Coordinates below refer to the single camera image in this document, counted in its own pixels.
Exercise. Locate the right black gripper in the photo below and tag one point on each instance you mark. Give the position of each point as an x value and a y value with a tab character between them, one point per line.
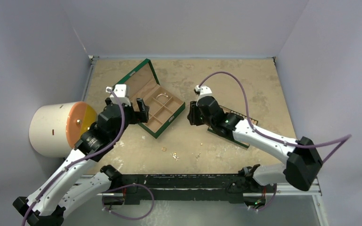
194	113

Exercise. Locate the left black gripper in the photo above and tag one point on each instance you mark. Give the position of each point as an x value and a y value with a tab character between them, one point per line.
135	115

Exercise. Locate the green jewelry tray insert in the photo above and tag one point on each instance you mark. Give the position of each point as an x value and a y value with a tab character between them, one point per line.
228	110

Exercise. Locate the green jewelry box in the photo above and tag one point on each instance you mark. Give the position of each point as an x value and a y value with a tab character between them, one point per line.
165	106

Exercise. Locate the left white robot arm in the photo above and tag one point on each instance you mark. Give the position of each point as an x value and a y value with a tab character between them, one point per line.
58	197

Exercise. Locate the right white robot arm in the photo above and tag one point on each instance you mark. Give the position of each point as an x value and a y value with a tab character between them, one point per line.
299	164

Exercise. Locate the gold earring cluster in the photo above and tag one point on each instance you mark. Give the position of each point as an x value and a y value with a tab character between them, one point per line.
175	156

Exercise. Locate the white cylinder orange face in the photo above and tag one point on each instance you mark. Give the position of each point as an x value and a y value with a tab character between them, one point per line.
54	129

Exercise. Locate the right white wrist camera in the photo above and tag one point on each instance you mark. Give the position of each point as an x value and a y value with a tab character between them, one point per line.
202	91

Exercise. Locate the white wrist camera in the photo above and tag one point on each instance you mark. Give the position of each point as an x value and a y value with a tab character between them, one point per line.
119	94
202	91

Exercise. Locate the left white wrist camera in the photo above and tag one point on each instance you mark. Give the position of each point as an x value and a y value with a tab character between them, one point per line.
119	94

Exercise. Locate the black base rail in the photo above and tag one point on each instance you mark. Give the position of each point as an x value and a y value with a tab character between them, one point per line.
134	188

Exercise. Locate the aluminium frame rail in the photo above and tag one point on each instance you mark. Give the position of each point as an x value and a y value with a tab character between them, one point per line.
278	184

